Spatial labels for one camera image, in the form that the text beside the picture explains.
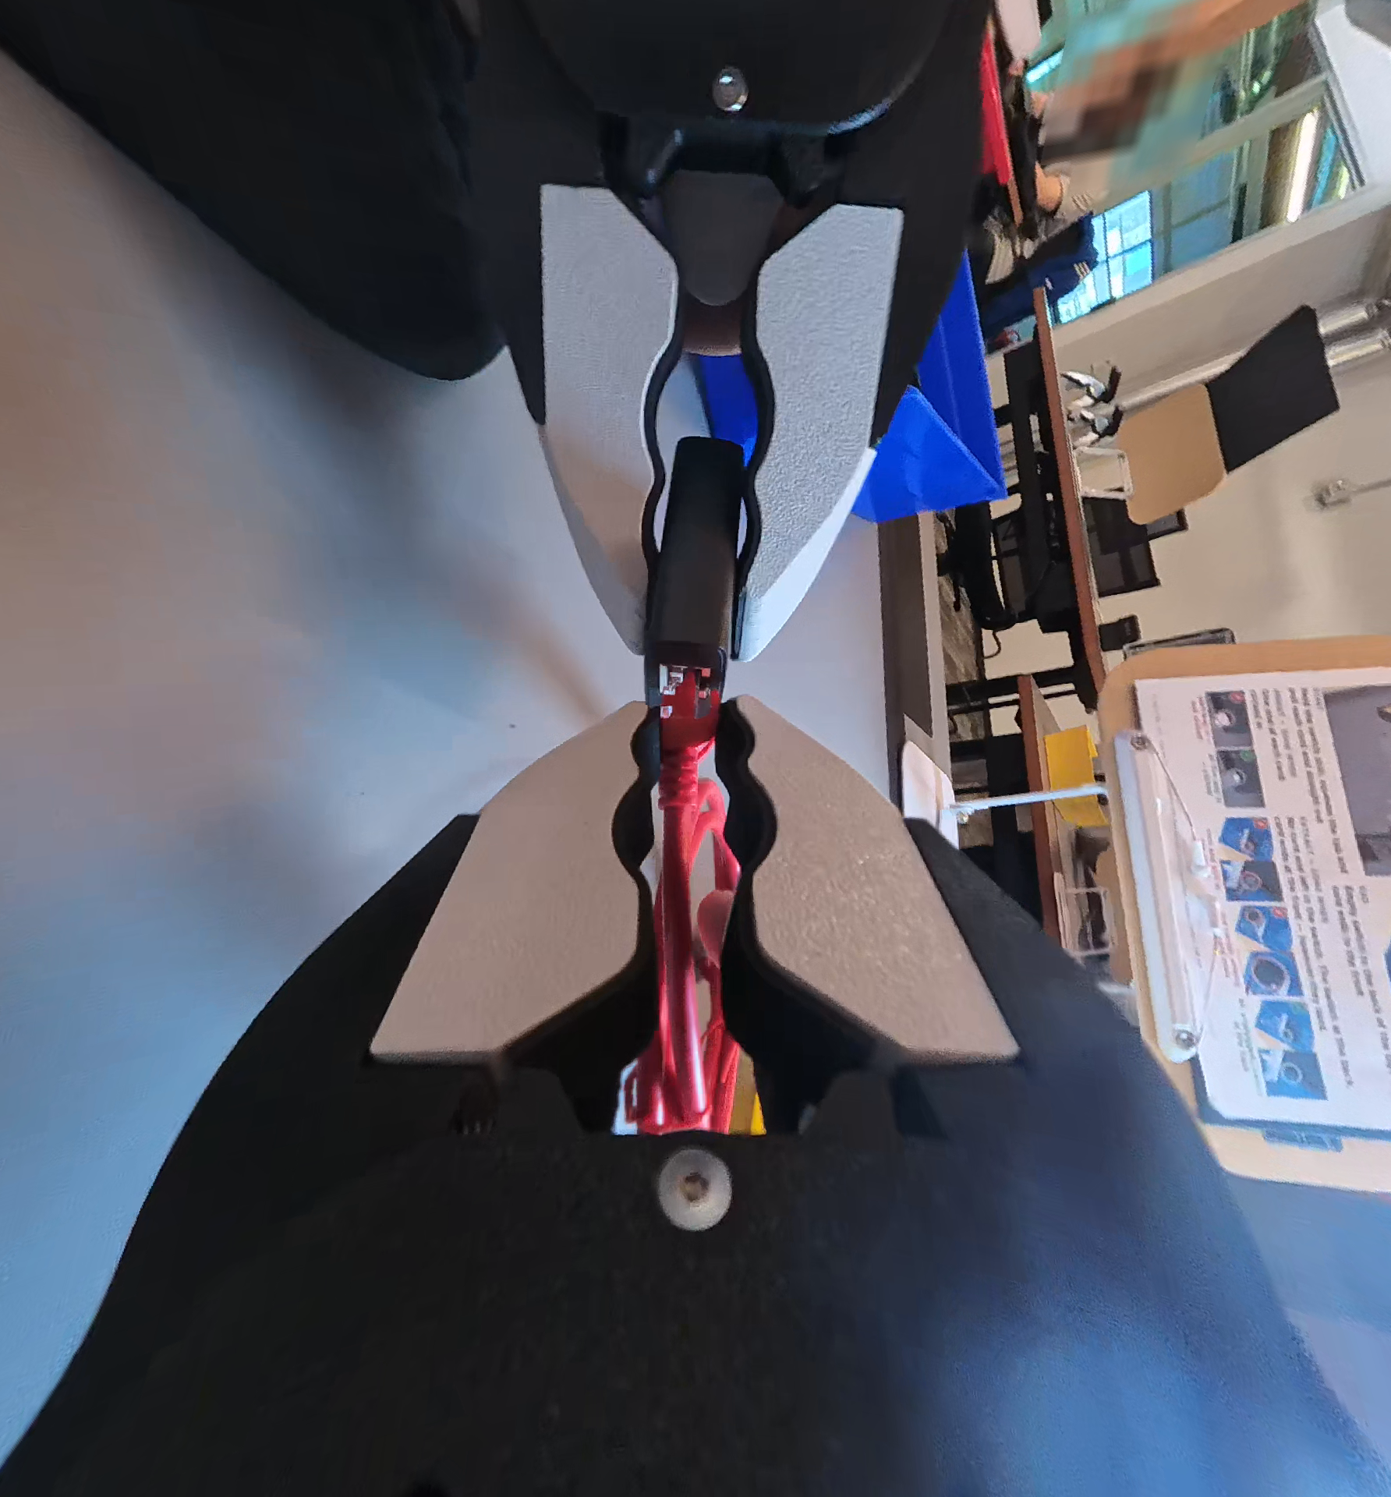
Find instruction sheet on clipboard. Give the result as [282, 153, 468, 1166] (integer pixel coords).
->
[1098, 633, 1391, 1202]

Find black padded bag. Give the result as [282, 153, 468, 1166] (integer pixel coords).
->
[0, 0, 501, 382]

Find printed instruction sheet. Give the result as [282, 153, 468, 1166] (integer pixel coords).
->
[1133, 666, 1391, 1141]

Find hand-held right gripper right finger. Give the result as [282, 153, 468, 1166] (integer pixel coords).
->
[720, 693, 1019, 1131]

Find brown wooden desk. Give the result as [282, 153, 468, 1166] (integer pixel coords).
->
[975, 286, 1117, 703]

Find red ethernet cable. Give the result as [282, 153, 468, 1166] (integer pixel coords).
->
[618, 666, 756, 1137]

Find glass window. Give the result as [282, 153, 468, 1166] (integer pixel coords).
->
[1050, 0, 1369, 322]

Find black office chair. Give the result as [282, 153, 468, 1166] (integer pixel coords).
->
[939, 503, 1060, 631]

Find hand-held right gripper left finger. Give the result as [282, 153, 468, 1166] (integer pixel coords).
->
[364, 699, 662, 1133]

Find blue plastic bin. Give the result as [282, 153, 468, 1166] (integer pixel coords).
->
[693, 251, 1008, 524]

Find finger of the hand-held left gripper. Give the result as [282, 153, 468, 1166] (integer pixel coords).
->
[727, 201, 910, 662]
[537, 182, 685, 656]

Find tan panel with black cover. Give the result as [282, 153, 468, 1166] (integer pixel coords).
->
[1115, 305, 1342, 528]

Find silver metal pipes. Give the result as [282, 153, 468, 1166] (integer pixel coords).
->
[1307, 116, 1391, 366]

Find dark grey network adapter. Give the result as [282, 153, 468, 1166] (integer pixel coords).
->
[645, 433, 756, 708]

